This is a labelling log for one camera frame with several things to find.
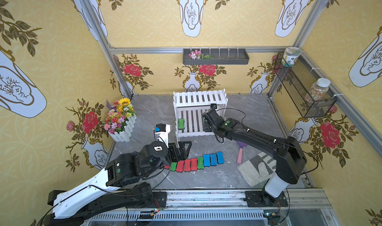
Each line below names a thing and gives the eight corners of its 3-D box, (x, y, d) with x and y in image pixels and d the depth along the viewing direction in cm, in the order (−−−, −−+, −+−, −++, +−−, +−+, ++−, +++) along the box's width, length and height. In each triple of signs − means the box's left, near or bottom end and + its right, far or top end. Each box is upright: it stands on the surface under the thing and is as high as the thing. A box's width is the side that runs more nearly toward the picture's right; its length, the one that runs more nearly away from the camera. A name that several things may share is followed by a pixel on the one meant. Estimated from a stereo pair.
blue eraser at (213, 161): (210, 165, 87) (211, 164, 85) (209, 155, 91) (210, 153, 89) (216, 165, 87) (217, 164, 85) (215, 155, 91) (215, 153, 89)
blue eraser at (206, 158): (204, 166, 87) (204, 165, 85) (203, 155, 91) (203, 154, 89) (210, 166, 87) (210, 165, 85) (209, 155, 91) (209, 154, 89)
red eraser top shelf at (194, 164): (190, 170, 85) (190, 169, 84) (190, 159, 90) (190, 158, 88) (197, 170, 85) (197, 169, 84) (197, 159, 90) (197, 158, 88)
